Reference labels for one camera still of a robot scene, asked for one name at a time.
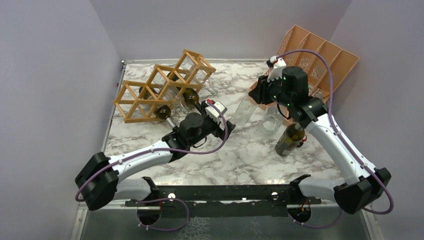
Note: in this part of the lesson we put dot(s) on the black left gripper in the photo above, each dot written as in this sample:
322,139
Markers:
218,131

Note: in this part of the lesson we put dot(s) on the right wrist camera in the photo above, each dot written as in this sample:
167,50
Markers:
276,64

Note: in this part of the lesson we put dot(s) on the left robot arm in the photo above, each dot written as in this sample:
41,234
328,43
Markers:
106,178

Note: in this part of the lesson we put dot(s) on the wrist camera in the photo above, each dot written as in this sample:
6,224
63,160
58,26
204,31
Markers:
215,109
276,64

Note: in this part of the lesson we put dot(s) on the clear tall glass bottle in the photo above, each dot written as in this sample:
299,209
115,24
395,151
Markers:
201,76

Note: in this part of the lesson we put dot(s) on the clear bottle silver cap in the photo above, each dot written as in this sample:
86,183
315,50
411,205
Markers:
272,120

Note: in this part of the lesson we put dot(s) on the clear square glass bottle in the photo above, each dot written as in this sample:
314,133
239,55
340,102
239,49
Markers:
244,111

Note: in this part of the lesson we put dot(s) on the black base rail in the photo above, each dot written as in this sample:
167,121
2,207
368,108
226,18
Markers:
215,201

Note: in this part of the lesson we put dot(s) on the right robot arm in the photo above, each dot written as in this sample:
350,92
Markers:
362,182

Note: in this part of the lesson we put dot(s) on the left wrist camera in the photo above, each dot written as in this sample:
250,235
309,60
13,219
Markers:
215,109

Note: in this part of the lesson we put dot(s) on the green wine bottle silver neck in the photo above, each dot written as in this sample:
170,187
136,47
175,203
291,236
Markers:
162,112

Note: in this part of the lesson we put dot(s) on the wooden wine rack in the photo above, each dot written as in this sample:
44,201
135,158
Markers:
167,87

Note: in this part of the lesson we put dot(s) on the small clear glass jar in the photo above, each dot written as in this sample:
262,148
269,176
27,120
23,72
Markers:
171,94

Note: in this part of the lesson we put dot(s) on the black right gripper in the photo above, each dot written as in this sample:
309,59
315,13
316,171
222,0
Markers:
260,92

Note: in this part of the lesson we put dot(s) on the dark green wine bottle labelled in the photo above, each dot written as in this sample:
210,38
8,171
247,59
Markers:
191,98

